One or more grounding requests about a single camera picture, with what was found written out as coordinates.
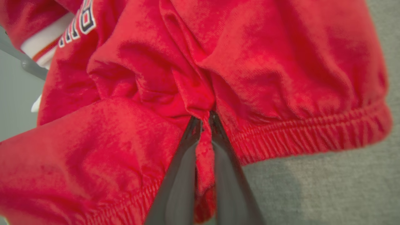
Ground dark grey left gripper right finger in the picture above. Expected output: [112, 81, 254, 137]
[209, 112, 266, 225]

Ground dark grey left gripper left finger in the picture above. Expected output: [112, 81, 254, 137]
[144, 117, 203, 225]

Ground red basketball jersey white sleeves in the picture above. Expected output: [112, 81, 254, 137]
[0, 0, 103, 125]

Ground grey curved metal tube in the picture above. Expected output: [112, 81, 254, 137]
[0, 27, 49, 80]

